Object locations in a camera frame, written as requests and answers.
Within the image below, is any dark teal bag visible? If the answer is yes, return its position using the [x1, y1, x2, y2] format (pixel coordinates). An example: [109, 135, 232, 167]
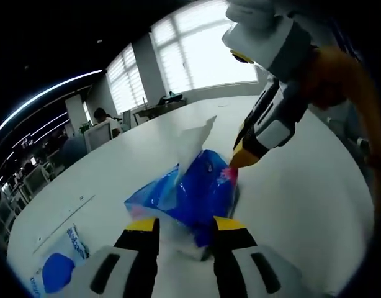
[158, 91, 187, 106]

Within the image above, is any window with blinds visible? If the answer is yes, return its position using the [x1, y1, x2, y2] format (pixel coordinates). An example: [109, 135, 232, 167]
[105, 42, 148, 116]
[149, 0, 260, 94]

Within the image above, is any blue tissue pack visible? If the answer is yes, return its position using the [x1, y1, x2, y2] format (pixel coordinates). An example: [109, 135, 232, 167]
[124, 115, 241, 250]

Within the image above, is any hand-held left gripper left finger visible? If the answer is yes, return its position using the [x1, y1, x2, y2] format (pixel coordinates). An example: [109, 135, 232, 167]
[78, 217, 161, 298]

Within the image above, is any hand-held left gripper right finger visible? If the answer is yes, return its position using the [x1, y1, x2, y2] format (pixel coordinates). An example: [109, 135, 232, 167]
[212, 216, 305, 298]

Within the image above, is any person's right hand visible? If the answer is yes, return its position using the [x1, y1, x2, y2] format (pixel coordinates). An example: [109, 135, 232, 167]
[306, 45, 350, 109]

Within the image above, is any grey side desk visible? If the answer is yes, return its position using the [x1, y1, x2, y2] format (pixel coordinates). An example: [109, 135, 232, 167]
[132, 97, 189, 125]

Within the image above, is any blue packet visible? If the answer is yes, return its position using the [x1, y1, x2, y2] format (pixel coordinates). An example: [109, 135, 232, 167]
[28, 222, 91, 295]

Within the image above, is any long ceiling strip light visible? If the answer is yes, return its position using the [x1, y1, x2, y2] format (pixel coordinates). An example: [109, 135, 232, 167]
[0, 69, 104, 141]

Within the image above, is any white table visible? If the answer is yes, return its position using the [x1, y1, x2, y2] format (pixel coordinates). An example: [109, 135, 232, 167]
[7, 95, 373, 298]

